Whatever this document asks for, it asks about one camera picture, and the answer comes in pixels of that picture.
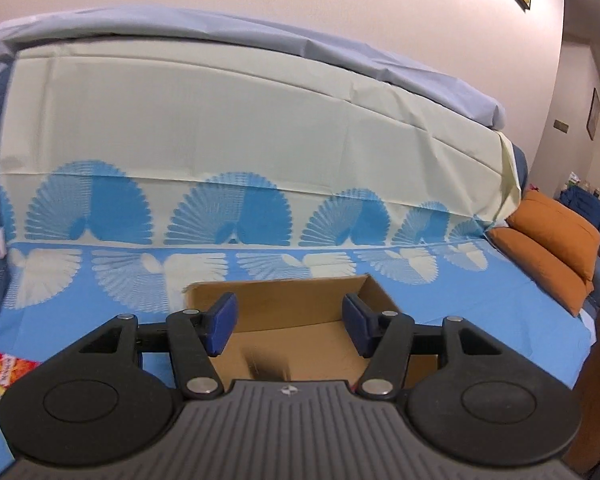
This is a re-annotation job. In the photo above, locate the red orange snack packet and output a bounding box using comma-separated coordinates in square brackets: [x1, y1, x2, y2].
[0, 345, 40, 391]

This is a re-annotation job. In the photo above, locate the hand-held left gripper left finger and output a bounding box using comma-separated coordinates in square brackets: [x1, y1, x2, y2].
[74, 292, 239, 401]

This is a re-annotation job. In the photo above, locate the blue cream printed cloth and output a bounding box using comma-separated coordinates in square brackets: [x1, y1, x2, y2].
[0, 37, 596, 480]

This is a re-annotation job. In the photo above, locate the orange cushion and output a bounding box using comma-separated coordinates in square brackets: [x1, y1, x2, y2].
[506, 189, 600, 281]
[486, 226, 595, 317]

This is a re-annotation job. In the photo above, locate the brown cardboard box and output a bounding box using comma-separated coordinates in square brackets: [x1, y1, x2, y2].
[182, 273, 443, 391]

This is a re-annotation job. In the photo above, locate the light blue sheet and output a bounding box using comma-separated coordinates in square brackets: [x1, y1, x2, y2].
[0, 5, 507, 128]

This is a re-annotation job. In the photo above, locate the blue chair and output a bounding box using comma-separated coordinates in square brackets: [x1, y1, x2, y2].
[560, 185, 600, 246]

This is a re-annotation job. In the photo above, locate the small framed picture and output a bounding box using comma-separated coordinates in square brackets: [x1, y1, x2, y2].
[586, 87, 600, 140]

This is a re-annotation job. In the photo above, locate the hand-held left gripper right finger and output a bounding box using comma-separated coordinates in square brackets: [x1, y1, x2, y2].
[342, 293, 506, 401]

